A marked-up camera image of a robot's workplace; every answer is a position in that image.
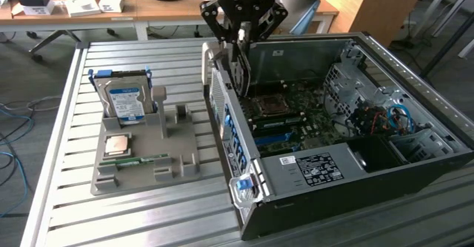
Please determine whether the blue floor cable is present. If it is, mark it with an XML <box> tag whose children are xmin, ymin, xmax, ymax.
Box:
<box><xmin>0</xmin><ymin>108</ymin><xmax>34</xmax><ymax>217</ymax></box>

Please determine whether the green motherboard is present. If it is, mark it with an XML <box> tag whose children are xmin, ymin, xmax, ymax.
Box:
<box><xmin>236</xmin><ymin>82</ymin><xmax>348</xmax><ymax>158</ymax></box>

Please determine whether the hard disk in blue caddy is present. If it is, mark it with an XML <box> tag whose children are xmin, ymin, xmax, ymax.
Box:
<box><xmin>86</xmin><ymin>65</ymin><xmax>154</xmax><ymax>125</ymax></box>

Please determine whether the grey parts rack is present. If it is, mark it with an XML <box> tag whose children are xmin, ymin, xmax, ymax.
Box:
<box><xmin>90</xmin><ymin>85</ymin><xmax>203</xmax><ymax>196</ymax></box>

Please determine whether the black floor cable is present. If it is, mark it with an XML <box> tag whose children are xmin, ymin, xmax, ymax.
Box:
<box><xmin>0</xmin><ymin>130</ymin><xmax>21</xmax><ymax>186</ymax></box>

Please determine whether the black graphics card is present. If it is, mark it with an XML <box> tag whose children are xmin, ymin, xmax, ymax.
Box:
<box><xmin>215</xmin><ymin>22</ymin><xmax>253</xmax><ymax>97</ymax></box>

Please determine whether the white box with black lid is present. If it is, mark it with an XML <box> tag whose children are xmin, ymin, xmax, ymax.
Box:
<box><xmin>17</xmin><ymin>0</ymin><xmax>56</xmax><ymax>16</ymax></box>

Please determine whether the grey floor cable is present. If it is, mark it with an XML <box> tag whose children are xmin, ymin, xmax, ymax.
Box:
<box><xmin>0</xmin><ymin>95</ymin><xmax>62</xmax><ymax>112</ymax></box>

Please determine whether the wooden desk white frame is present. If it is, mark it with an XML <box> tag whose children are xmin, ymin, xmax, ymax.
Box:
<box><xmin>134</xmin><ymin>0</ymin><xmax>340</xmax><ymax>41</ymax></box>
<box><xmin>0</xmin><ymin>0</ymin><xmax>137</xmax><ymax>62</ymax></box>

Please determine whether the CPU socket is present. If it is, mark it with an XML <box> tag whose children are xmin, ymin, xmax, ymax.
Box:
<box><xmin>255</xmin><ymin>94</ymin><xmax>292</xmax><ymax>117</ymax></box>

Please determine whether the open black PC case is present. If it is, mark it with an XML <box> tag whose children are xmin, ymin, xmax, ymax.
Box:
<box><xmin>201</xmin><ymin>32</ymin><xmax>474</xmax><ymax>241</ymax></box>

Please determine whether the orange wire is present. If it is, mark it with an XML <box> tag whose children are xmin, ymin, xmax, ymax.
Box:
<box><xmin>371</xmin><ymin>110</ymin><xmax>389</xmax><ymax>134</ymax></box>

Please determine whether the small white labelled box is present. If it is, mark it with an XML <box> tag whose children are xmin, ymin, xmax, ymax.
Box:
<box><xmin>98</xmin><ymin>0</ymin><xmax>125</xmax><ymax>13</ymax></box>

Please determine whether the grey disk bay tray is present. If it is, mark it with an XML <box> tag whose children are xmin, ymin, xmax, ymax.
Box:
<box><xmin>388</xmin><ymin>129</ymin><xmax>456</xmax><ymax>163</ymax></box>

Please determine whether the CPU chip with metal lid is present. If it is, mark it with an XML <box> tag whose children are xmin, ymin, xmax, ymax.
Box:
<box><xmin>102</xmin><ymin>134</ymin><xmax>133</xmax><ymax>158</ymax></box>

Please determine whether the grey power supply unit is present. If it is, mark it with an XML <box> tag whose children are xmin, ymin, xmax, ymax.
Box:
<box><xmin>259</xmin><ymin>143</ymin><xmax>367</xmax><ymax>199</ymax></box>

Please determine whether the green RAM stick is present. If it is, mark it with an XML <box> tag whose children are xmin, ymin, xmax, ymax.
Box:
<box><xmin>98</xmin><ymin>154</ymin><xmax>169</xmax><ymax>166</ymax></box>

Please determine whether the blue expansion slot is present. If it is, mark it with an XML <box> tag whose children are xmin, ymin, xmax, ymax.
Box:
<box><xmin>255</xmin><ymin>133</ymin><xmax>293</xmax><ymax>145</ymax></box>

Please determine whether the wooden cabinet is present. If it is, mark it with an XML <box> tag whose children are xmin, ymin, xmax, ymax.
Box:
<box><xmin>320</xmin><ymin>0</ymin><xmax>432</xmax><ymax>48</ymax></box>

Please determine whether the blue wire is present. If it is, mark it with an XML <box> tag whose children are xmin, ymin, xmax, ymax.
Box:
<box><xmin>387</xmin><ymin>104</ymin><xmax>415</xmax><ymax>135</ymax></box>

